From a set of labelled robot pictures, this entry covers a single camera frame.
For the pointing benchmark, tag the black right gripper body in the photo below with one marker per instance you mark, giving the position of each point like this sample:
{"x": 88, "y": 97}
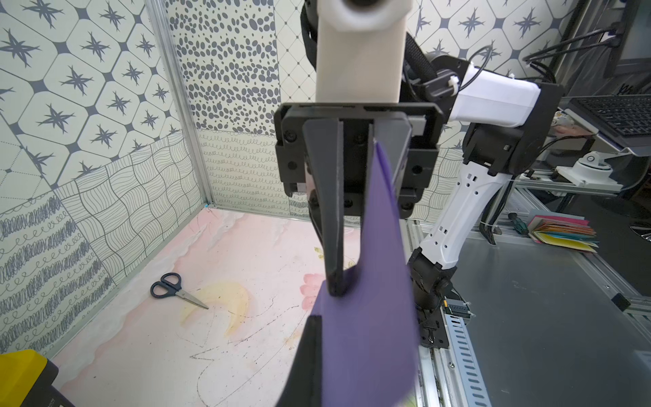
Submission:
{"x": 426, "y": 122}

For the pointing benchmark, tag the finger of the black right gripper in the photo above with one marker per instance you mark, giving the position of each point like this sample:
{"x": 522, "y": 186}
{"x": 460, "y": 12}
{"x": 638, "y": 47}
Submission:
{"x": 393, "y": 133}
{"x": 324, "y": 151}

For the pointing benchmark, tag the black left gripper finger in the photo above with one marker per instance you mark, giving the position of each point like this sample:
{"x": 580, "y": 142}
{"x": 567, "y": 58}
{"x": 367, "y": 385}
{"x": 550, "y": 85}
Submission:
{"x": 304, "y": 383}

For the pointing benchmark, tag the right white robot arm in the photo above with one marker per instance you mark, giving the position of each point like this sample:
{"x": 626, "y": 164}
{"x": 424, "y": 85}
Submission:
{"x": 509, "y": 120}

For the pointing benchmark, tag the stack of coloured papers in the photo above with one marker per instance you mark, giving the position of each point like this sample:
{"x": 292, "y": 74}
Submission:
{"x": 563, "y": 231}

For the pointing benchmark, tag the black keyboard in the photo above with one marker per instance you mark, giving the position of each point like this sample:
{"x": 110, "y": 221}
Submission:
{"x": 626, "y": 116}

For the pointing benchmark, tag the black computer monitor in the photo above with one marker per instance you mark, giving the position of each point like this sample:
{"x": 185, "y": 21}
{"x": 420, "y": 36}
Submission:
{"x": 630, "y": 53}

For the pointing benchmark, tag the yellow and black toolbox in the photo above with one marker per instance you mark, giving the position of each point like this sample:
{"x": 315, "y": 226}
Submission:
{"x": 27, "y": 379}

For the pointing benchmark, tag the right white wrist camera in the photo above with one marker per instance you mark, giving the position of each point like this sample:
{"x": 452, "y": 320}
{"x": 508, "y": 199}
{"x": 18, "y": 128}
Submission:
{"x": 360, "y": 49}

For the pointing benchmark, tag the green handled screwdriver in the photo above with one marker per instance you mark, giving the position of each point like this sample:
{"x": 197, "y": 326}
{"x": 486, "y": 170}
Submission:
{"x": 519, "y": 225}

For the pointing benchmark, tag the black handled scissors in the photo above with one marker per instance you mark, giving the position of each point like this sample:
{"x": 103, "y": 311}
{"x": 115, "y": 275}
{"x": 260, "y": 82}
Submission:
{"x": 169, "y": 285}

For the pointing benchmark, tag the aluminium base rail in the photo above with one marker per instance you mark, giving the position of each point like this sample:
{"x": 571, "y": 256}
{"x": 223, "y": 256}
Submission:
{"x": 548, "y": 327}

